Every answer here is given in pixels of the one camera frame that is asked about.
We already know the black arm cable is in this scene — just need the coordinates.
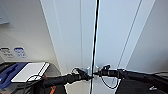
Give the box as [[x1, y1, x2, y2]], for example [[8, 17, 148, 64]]
[[99, 74, 120, 90]]

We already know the white wire rack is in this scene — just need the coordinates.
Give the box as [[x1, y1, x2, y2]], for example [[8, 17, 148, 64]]
[[148, 85, 159, 92]]

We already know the white folding table top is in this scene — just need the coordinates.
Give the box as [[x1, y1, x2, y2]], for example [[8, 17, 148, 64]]
[[10, 61, 50, 84]]

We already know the grey wall box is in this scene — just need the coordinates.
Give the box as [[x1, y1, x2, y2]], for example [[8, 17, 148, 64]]
[[0, 6, 11, 26]]

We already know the orange folding stand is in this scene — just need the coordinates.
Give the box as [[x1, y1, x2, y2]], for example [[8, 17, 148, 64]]
[[41, 74, 58, 94]]

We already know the white wardrobe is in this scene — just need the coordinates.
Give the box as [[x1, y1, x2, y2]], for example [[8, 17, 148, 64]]
[[39, 0, 157, 94]]

